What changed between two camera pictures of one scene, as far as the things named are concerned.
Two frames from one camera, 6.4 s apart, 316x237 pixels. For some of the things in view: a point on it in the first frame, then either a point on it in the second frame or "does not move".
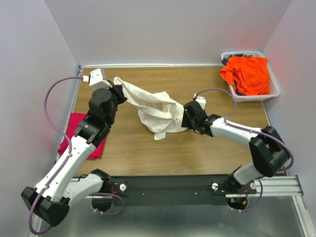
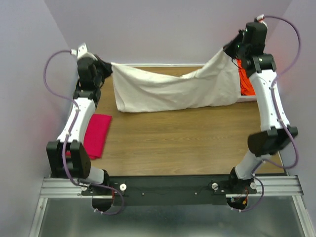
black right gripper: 185,122 → 228,48
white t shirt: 158,112 → 138,89
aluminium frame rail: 274,186 does not move
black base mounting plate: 176,190 does not move
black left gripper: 117,90 → 106,67
